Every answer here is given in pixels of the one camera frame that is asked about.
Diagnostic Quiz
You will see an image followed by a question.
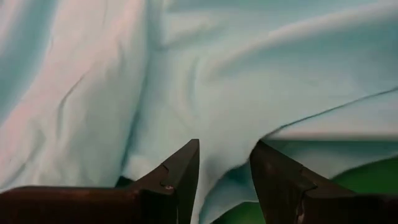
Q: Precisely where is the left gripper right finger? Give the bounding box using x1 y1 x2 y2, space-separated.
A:
249 139 398 224

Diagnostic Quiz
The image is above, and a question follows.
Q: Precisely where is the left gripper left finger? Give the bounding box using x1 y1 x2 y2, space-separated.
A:
0 138 200 224

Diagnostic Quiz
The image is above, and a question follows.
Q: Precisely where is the teal garment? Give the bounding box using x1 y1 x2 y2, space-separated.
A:
0 0 398 224

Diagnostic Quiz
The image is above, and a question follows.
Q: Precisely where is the green table mat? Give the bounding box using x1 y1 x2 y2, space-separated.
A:
211 157 398 224

